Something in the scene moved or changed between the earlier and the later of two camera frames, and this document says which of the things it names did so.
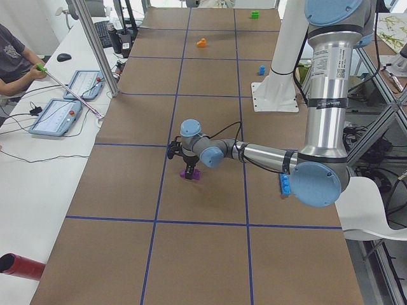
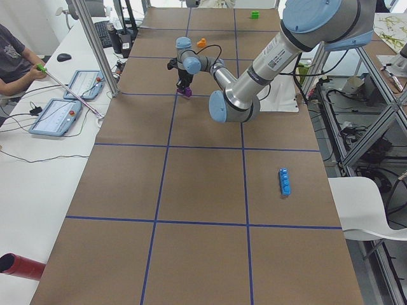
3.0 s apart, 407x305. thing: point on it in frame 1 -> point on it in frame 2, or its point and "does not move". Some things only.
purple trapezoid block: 196,174 -> 187,91
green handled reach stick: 43,68 does not move
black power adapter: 35,111 does not move
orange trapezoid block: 202,43 does not move
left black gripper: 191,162 -> 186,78
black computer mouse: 63,57 does not move
